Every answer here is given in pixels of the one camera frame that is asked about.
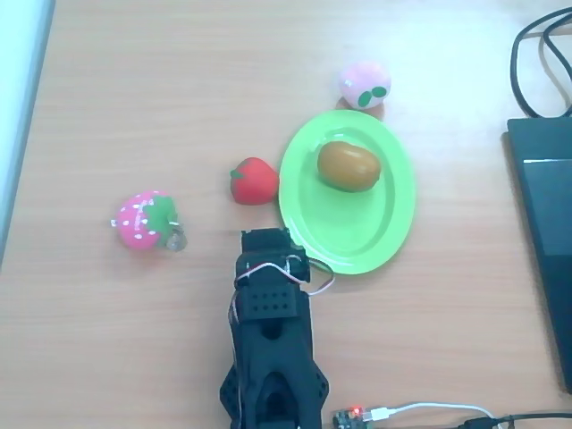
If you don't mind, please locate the white usb cable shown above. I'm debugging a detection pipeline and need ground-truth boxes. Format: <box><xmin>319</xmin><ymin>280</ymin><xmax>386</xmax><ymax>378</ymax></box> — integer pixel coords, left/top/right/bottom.
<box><xmin>364</xmin><ymin>401</ymin><xmax>495</xmax><ymax>424</ymax></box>

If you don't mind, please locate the black laptop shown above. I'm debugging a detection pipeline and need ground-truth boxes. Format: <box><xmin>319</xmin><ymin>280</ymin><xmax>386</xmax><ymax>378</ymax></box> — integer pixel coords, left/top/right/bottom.
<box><xmin>506</xmin><ymin>116</ymin><xmax>572</xmax><ymax>394</ymax></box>

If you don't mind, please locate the metal key ring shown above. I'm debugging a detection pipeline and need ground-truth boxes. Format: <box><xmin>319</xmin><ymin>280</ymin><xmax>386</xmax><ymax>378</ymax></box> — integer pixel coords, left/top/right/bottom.
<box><xmin>165</xmin><ymin>220</ymin><xmax>188</xmax><ymax>252</ymax></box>

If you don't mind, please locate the white red servo wire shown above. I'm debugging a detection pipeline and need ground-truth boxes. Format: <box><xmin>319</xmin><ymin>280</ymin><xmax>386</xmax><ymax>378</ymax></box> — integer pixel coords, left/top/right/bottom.
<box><xmin>228</xmin><ymin>255</ymin><xmax>336</xmax><ymax>330</ymax></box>

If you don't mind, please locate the green oval plate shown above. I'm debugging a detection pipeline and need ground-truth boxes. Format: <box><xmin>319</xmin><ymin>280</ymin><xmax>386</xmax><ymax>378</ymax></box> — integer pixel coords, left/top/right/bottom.
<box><xmin>277</xmin><ymin>109</ymin><xmax>417</xmax><ymax>275</ymax></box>

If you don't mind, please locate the small controller board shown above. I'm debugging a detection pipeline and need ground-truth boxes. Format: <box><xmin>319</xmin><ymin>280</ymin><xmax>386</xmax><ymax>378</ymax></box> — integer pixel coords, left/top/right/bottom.
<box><xmin>332</xmin><ymin>405</ymin><xmax>373</xmax><ymax>429</ymax></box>

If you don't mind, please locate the brown toy kiwi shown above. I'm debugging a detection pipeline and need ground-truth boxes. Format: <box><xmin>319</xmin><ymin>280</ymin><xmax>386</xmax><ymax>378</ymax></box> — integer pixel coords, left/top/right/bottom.
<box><xmin>316</xmin><ymin>140</ymin><xmax>383</xmax><ymax>193</ymax></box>

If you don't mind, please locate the pink toy strawberry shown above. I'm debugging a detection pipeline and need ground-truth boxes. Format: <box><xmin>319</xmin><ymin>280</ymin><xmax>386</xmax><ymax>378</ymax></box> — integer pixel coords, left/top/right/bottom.
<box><xmin>109</xmin><ymin>189</ymin><xmax>179</xmax><ymax>251</ymax></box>

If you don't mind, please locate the pink toy peach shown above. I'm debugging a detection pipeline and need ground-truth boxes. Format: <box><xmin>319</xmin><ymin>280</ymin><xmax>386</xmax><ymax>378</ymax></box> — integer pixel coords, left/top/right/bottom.
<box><xmin>338</xmin><ymin>61</ymin><xmax>392</xmax><ymax>110</ymax></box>

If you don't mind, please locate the red toy tomato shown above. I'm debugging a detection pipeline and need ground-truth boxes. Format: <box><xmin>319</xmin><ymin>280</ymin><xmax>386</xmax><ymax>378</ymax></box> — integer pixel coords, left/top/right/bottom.
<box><xmin>229</xmin><ymin>156</ymin><xmax>281</xmax><ymax>206</ymax></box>

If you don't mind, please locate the black power cable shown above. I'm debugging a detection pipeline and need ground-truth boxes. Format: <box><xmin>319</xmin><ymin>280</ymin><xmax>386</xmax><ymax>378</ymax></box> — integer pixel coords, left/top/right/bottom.
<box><xmin>455</xmin><ymin>412</ymin><xmax>572</xmax><ymax>429</ymax></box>

